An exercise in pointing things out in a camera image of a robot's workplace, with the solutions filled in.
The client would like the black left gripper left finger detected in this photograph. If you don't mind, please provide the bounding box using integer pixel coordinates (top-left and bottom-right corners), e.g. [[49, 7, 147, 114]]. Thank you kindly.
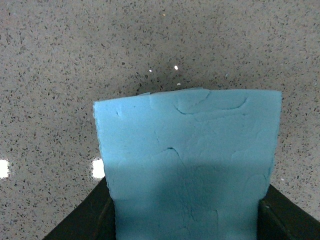
[[44, 178, 116, 240]]

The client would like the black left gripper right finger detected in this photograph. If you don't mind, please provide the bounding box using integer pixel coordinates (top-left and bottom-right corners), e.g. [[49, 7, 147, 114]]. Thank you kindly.
[[257, 185, 320, 240]]

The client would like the light blue cube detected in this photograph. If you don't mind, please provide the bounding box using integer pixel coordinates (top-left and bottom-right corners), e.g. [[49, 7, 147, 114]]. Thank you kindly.
[[93, 88, 282, 240]]

